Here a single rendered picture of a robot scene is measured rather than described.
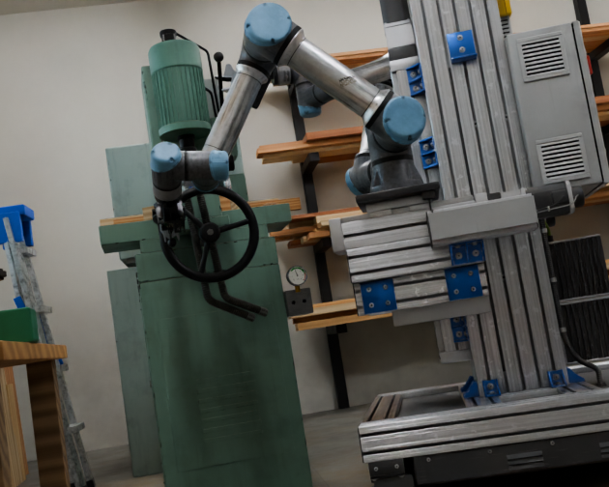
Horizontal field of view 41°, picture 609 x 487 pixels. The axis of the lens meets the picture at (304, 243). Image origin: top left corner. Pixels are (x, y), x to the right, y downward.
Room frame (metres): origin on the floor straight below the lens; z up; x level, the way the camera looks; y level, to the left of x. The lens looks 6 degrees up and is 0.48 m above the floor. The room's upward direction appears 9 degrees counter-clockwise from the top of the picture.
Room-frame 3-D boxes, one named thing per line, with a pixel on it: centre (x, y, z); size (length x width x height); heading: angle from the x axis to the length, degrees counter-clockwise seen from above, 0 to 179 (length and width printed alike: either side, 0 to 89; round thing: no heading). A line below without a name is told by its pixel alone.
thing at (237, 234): (2.63, 0.33, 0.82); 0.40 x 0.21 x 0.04; 102
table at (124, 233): (2.58, 0.33, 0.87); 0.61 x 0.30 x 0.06; 102
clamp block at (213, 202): (2.50, 0.32, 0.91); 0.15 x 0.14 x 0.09; 102
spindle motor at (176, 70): (2.69, 0.34, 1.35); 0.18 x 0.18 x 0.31
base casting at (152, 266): (2.81, 0.36, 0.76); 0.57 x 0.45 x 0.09; 12
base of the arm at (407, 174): (2.23, -0.28, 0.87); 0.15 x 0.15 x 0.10
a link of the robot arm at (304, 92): (2.68, -0.10, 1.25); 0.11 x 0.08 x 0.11; 38
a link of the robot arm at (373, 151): (2.23, -0.28, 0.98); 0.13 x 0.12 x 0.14; 8
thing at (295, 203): (2.70, 0.30, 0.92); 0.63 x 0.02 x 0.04; 102
